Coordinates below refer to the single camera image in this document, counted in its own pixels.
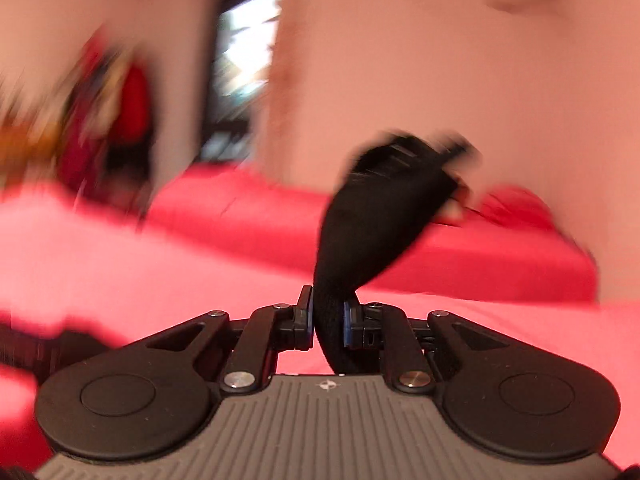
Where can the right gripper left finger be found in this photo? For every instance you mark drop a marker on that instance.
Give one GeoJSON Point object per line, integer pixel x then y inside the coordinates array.
{"type": "Point", "coordinates": [296, 328]}

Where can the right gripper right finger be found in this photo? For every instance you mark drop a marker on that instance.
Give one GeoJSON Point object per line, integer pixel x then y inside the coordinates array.
{"type": "Point", "coordinates": [362, 325]}

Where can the black pants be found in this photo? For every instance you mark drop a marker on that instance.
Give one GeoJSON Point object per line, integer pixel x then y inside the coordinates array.
{"type": "Point", "coordinates": [388, 197]}

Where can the red far bed cover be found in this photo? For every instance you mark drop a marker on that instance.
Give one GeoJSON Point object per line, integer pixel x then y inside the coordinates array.
{"type": "Point", "coordinates": [507, 248]}

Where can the pink near bed cover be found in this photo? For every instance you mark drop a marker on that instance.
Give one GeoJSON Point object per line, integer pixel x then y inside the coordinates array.
{"type": "Point", "coordinates": [63, 266]}

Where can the clothes rack with garments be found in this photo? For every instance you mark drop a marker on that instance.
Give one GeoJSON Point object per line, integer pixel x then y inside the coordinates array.
{"type": "Point", "coordinates": [92, 134]}

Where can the dark framed window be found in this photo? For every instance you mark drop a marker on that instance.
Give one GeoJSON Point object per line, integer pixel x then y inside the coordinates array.
{"type": "Point", "coordinates": [239, 59]}

